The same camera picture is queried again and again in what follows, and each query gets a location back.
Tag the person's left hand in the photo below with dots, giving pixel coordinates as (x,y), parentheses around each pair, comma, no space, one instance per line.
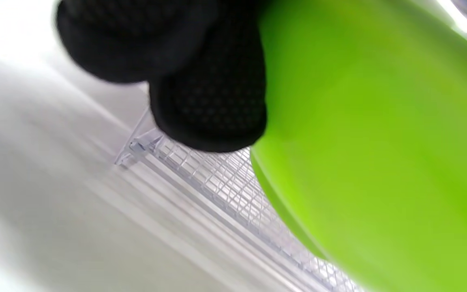
(201,81)

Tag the wood-topped white mesh sliding drawer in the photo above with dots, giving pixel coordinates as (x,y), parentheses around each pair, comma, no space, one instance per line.
(138,148)

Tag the green plastic bowl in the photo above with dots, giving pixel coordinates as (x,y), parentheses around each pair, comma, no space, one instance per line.
(379,142)

